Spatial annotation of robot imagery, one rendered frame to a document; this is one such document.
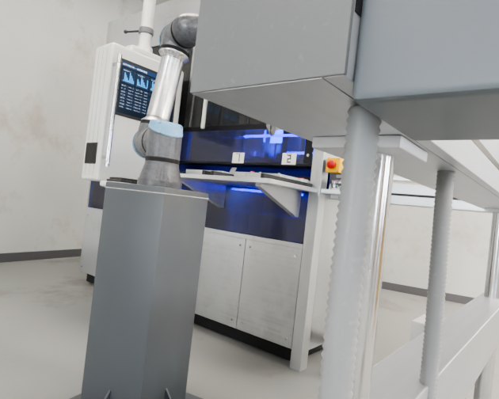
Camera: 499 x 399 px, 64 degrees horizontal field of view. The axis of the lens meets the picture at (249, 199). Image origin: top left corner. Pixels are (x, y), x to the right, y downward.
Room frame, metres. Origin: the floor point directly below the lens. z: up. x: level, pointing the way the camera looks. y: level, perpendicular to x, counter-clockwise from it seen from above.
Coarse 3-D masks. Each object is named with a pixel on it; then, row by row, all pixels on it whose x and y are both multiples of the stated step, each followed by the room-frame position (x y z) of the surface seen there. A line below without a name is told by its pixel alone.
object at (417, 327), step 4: (424, 316) 0.96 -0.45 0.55; (416, 320) 0.91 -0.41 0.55; (420, 320) 0.92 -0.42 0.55; (424, 320) 0.92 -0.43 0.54; (412, 324) 0.91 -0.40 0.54; (416, 324) 0.90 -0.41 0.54; (420, 324) 0.90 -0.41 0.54; (424, 324) 0.89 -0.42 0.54; (412, 328) 0.91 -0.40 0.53; (416, 328) 0.90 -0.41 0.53; (420, 328) 0.90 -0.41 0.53; (424, 328) 0.89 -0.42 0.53; (412, 332) 0.91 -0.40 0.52; (416, 332) 0.90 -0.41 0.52; (420, 332) 0.90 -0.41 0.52; (412, 336) 0.91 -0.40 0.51; (416, 336) 0.90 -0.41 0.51
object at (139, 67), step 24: (120, 48) 2.15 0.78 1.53; (96, 72) 2.20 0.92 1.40; (120, 72) 2.15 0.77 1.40; (144, 72) 2.26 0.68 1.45; (96, 96) 2.18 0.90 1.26; (120, 96) 2.17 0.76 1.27; (144, 96) 2.28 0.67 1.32; (96, 120) 2.16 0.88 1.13; (120, 120) 2.18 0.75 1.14; (96, 144) 2.13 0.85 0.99; (120, 144) 2.20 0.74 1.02; (96, 168) 2.12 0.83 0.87; (120, 168) 2.21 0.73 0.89
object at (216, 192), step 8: (192, 184) 2.07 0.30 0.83; (200, 184) 2.12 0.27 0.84; (208, 184) 2.17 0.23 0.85; (216, 184) 2.21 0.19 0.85; (208, 192) 2.17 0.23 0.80; (216, 192) 2.22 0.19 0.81; (224, 192) 2.27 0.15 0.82; (208, 200) 2.21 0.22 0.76; (216, 200) 2.23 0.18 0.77; (224, 200) 2.28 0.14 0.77
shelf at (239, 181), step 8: (184, 176) 1.92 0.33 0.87; (192, 176) 1.88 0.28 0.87; (200, 176) 1.85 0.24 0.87; (208, 176) 1.81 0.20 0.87; (216, 176) 1.78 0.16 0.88; (224, 176) 1.75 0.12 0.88; (224, 184) 2.23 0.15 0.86; (232, 184) 2.12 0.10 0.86; (240, 184) 2.02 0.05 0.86; (248, 184) 1.93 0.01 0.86; (272, 184) 1.69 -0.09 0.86; (280, 184) 1.67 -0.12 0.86; (288, 184) 1.72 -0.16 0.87; (296, 184) 1.77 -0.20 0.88
